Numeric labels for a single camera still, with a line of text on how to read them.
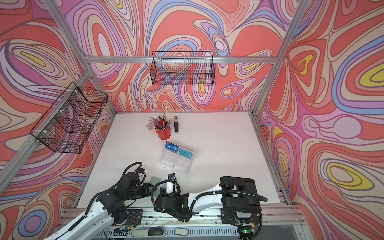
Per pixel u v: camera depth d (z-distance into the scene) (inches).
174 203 23.0
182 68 38.5
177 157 34.8
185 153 33.9
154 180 33.8
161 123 39.8
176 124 42.0
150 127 42.5
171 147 35.0
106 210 21.6
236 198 16.7
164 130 37.4
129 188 25.2
